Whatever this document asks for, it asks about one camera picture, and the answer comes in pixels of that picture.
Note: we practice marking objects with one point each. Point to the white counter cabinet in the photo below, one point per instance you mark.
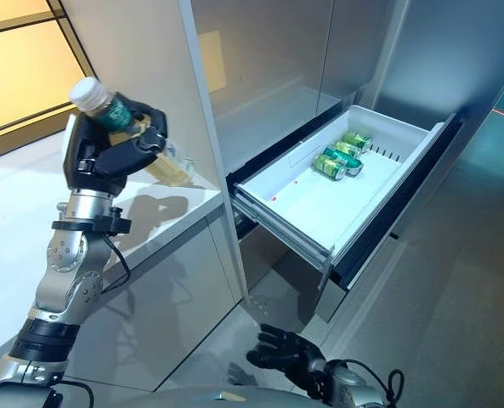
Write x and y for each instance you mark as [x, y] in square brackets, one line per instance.
[171, 204]

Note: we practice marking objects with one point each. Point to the dark green drink can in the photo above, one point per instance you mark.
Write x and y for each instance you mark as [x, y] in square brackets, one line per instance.
[346, 160]

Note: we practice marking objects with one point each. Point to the lime green drink can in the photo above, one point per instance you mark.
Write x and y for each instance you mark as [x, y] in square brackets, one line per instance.
[348, 149]
[330, 167]
[358, 138]

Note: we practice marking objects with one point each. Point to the grey robot torso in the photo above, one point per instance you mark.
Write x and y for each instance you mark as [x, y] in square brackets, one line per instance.
[243, 399]

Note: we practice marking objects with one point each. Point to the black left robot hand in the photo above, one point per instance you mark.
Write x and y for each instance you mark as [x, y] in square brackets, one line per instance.
[103, 159]

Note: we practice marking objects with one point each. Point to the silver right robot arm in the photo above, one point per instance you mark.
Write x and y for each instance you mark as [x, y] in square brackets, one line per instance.
[345, 384]

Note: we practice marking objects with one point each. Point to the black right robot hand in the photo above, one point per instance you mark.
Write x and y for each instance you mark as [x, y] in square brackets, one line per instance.
[290, 357]

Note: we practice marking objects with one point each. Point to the stainless steel fridge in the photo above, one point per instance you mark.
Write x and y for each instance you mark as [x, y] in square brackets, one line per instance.
[362, 51]

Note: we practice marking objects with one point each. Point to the yellow tea bottle green label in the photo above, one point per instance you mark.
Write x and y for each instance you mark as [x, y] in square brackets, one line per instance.
[116, 112]

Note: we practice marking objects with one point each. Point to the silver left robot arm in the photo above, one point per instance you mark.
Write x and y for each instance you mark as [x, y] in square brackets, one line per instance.
[69, 259]

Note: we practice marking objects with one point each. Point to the amber glass partition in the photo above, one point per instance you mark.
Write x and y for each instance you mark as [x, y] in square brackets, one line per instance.
[18, 72]

